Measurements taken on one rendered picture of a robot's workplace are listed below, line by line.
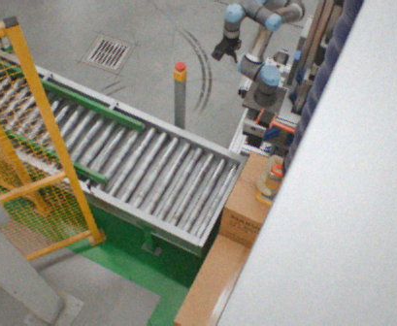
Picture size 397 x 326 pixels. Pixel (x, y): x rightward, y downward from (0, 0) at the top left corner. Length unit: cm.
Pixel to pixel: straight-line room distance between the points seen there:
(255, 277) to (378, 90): 17
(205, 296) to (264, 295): 258
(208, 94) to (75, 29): 145
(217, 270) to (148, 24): 267
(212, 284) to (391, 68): 256
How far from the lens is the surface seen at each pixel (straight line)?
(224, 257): 294
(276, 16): 224
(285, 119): 297
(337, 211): 31
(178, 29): 471
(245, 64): 278
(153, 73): 435
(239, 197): 265
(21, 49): 191
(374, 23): 42
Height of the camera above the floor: 332
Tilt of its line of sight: 61 degrees down
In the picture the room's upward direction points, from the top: 6 degrees clockwise
